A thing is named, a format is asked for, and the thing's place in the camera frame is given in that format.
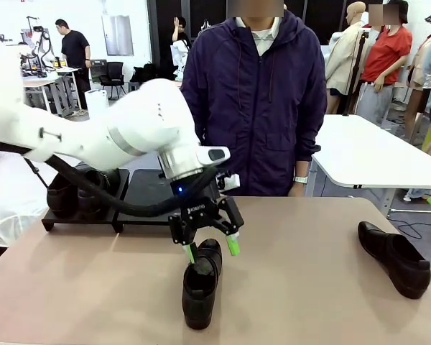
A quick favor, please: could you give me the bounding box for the pile of black bags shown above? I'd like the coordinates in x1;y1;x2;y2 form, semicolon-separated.
130;63;159;86

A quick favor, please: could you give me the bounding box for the white plastic sheet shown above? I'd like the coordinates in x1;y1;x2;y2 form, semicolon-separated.
0;186;46;252

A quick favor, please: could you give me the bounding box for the grey wall panel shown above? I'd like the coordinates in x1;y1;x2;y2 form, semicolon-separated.
101;14;134;57

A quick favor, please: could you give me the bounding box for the black office chair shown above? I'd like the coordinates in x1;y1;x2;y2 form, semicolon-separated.
99;61;129;100

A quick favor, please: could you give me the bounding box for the white air purifier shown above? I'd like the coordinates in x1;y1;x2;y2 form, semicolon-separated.
84;89;108;112

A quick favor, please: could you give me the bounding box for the person in purple jacket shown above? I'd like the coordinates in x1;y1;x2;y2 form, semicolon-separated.
182;9;328;198

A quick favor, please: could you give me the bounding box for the black tripod leg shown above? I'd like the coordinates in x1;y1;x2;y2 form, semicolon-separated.
21;156;50;190

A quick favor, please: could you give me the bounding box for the black shoe stand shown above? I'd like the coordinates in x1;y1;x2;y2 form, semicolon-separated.
116;167;187;234
42;167;131;234

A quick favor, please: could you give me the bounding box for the white table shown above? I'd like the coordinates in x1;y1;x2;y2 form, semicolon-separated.
305;114;431;220

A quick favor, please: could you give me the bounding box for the mannequin in beige jacket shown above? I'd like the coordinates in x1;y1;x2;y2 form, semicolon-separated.
325;1;368;116

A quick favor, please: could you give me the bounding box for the person's right forearm purple sleeve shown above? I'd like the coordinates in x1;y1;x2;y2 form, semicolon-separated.
192;107;213;147

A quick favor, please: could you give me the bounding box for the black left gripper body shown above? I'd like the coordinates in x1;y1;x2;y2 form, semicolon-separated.
164;170;226;231

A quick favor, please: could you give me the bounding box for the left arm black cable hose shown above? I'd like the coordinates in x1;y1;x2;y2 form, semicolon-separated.
0;139;218;219

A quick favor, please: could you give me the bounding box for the black leather shoe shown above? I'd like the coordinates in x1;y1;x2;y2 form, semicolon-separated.
77;168;111;219
181;238;223;331
357;221;431;300
45;172;80;219

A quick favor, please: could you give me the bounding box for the grey work desk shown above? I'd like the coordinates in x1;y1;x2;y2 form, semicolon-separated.
21;66;80;118

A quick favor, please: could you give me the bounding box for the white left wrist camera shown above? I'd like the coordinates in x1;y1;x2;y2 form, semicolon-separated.
216;171;242;190

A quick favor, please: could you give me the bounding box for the person's left forearm purple sleeve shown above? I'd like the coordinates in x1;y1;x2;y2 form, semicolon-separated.
294;107;328;178

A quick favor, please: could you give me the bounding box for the black camera tripod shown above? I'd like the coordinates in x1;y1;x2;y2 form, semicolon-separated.
342;30;370;116

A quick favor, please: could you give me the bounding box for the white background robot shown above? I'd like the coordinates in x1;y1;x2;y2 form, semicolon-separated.
170;38;188;78

